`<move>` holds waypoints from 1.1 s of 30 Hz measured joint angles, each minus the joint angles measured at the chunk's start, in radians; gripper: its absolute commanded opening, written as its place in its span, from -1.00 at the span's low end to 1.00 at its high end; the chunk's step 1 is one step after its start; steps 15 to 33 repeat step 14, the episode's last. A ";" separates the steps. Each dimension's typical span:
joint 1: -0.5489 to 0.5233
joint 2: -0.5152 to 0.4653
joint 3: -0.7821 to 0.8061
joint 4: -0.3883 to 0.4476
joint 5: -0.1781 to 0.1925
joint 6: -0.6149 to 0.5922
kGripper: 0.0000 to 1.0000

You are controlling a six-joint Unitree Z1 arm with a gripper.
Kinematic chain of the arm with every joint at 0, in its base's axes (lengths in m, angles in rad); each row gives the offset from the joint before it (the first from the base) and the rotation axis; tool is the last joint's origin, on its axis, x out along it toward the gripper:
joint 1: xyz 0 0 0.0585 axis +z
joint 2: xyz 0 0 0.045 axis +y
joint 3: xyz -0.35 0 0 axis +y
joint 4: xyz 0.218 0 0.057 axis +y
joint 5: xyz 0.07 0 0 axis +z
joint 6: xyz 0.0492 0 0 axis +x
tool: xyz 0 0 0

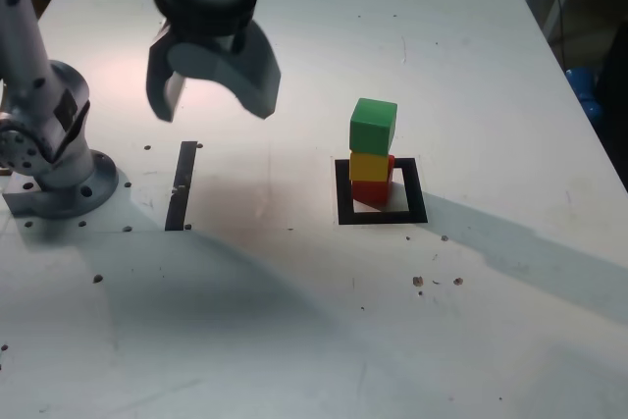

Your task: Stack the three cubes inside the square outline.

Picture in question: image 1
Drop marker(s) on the red cube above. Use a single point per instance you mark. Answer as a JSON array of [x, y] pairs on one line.
[[368, 192]]

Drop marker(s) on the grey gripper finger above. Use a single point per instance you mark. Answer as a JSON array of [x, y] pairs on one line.
[[250, 75], [159, 85]]

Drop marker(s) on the green cube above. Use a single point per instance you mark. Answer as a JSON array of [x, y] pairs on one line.
[[370, 132]]

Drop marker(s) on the black tape strip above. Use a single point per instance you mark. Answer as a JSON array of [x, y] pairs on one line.
[[180, 183]]

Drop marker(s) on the yellow cube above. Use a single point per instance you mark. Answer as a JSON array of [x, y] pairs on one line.
[[368, 167]]

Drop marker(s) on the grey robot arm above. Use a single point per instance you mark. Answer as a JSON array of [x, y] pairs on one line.
[[34, 95]]

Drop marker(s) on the black tape square outline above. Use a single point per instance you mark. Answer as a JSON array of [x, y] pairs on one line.
[[419, 193]]

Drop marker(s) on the blue object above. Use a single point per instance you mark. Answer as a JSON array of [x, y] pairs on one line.
[[581, 85]]

